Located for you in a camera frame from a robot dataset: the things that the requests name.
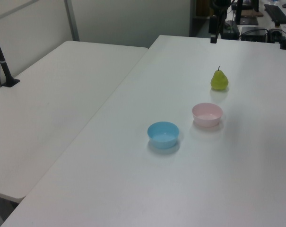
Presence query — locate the black monitor stand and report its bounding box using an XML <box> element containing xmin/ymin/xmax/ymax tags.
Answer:
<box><xmin>234</xmin><ymin>0</ymin><xmax>260</xmax><ymax>26</ymax></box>

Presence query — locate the blue plastic bowl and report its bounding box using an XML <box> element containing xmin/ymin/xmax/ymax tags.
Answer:
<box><xmin>147</xmin><ymin>121</ymin><xmax>180</xmax><ymax>149</ymax></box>

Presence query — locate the pink plastic bowl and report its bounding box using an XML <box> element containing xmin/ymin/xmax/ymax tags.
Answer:
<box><xmin>191</xmin><ymin>102</ymin><xmax>223</xmax><ymax>128</ymax></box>

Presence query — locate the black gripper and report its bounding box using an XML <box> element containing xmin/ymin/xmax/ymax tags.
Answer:
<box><xmin>208</xmin><ymin>15</ymin><xmax>218</xmax><ymax>44</ymax></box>

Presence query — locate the black keyboard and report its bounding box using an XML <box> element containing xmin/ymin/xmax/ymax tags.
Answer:
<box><xmin>264</xmin><ymin>4</ymin><xmax>286</xmax><ymax>24</ymax></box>

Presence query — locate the black computer box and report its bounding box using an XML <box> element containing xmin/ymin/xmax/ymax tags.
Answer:
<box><xmin>240</xmin><ymin>26</ymin><xmax>269</xmax><ymax>43</ymax></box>

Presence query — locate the white adjoining table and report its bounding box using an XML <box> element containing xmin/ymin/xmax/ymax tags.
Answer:
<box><xmin>0</xmin><ymin>40</ymin><xmax>149</xmax><ymax>203</ymax></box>

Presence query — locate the green pear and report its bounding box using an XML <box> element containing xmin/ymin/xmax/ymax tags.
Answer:
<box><xmin>210</xmin><ymin>66</ymin><xmax>229</xmax><ymax>91</ymax></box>

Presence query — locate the grey partition frame post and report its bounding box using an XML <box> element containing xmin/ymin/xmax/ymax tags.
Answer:
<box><xmin>64</xmin><ymin>0</ymin><xmax>80</xmax><ymax>42</ymax></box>

